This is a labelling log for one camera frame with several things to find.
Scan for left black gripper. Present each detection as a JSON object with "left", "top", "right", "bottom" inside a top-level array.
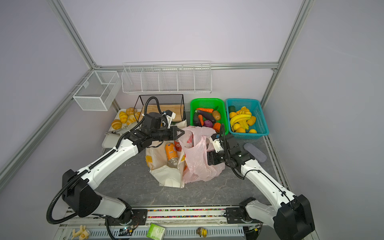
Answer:
[{"left": 151, "top": 126, "right": 185, "bottom": 142}]

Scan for red cola can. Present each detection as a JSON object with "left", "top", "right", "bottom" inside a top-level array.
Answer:
[{"left": 174, "top": 140, "right": 182, "bottom": 152}]

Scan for pink plastic grocery bag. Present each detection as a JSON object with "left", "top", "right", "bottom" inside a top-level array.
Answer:
[{"left": 178, "top": 126, "right": 226, "bottom": 184}]

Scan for orange soda can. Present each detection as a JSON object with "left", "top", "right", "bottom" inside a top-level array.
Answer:
[{"left": 165, "top": 143, "right": 179, "bottom": 168}]

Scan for white canvas tote bag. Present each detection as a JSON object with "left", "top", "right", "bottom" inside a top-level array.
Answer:
[{"left": 145, "top": 119, "right": 188, "bottom": 189}]

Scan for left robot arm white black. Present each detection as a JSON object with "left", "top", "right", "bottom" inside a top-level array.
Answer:
[{"left": 46, "top": 96, "right": 185, "bottom": 225}]

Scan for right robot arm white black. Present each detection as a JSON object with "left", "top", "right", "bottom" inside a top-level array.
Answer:
[{"left": 207, "top": 130, "right": 315, "bottom": 240}]

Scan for orange pumpkin vegetable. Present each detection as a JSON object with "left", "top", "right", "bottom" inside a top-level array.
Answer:
[{"left": 213, "top": 123, "right": 222, "bottom": 133}]

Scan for purple onion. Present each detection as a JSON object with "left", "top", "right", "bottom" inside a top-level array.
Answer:
[{"left": 204, "top": 120, "right": 214, "bottom": 128}]

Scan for brown potato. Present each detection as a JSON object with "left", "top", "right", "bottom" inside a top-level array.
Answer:
[{"left": 212, "top": 110, "right": 221, "bottom": 121}]

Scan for dark purple eggplant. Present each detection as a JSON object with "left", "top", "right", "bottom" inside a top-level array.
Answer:
[{"left": 196, "top": 110, "right": 216, "bottom": 124}]

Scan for orange carrot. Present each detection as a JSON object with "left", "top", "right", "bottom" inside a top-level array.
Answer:
[{"left": 197, "top": 108, "right": 214, "bottom": 114}]

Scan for yellow banana bunch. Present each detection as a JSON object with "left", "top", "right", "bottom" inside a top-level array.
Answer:
[{"left": 229, "top": 107, "right": 252, "bottom": 132}]

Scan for green plastic basket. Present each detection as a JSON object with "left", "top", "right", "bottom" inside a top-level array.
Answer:
[{"left": 189, "top": 98, "right": 230, "bottom": 135}]

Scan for grey oval pad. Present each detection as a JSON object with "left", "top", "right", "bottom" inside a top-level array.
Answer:
[{"left": 243, "top": 143, "right": 267, "bottom": 163}]

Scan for teal plastic basket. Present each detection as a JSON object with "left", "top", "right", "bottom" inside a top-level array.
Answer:
[{"left": 226, "top": 99, "right": 269, "bottom": 139}]

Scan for croissant bread right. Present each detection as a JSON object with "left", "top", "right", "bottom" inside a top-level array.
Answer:
[{"left": 126, "top": 108, "right": 140, "bottom": 125}]

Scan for croissant bread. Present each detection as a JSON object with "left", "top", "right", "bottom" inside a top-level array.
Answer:
[
  {"left": 111, "top": 120, "right": 123, "bottom": 130},
  {"left": 119, "top": 111, "right": 129, "bottom": 124},
  {"left": 126, "top": 108, "right": 140, "bottom": 125}
]

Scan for croissant bread middle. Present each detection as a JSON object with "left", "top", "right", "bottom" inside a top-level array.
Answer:
[{"left": 119, "top": 111, "right": 129, "bottom": 124}]

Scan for croissant bread front left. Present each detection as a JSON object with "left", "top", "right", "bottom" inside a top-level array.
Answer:
[{"left": 111, "top": 120, "right": 123, "bottom": 130}]

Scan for white bread tray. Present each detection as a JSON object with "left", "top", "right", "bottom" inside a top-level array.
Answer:
[{"left": 102, "top": 109, "right": 139, "bottom": 149}]

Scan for small yellow round toy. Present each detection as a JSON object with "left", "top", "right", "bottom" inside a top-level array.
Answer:
[{"left": 196, "top": 228, "right": 208, "bottom": 238}]

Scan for green small box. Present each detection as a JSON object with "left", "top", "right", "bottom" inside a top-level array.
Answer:
[{"left": 146, "top": 224, "right": 166, "bottom": 240}]

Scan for yellow toy banana pieces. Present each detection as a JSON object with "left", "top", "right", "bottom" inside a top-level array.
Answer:
[{"left": 71, "top": 225, "right": 91, "bottom": 240}]

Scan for black wire shelf wooden board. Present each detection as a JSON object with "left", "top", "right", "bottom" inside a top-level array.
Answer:
[{"left": 134, "top": 94, "right": 186, "bottom": 123}]

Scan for white wire wall basket long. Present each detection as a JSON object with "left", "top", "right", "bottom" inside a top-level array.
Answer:
[{"left": 122, "top": 61, "right": 213, "bottom": 94}]

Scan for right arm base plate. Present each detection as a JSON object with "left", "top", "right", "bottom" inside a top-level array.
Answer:
[{"left": 223, "top": 207, "right": 260, "bottom": 224}]

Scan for white mesh wall box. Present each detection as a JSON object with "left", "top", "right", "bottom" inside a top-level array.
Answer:
[{"left": 73, "top": 70, "right": 122, "bottom": 112}]

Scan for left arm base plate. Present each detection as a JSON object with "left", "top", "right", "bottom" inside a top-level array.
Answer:
[{"left": 106, "top": 209, "right": 148, "bottom": 226}]

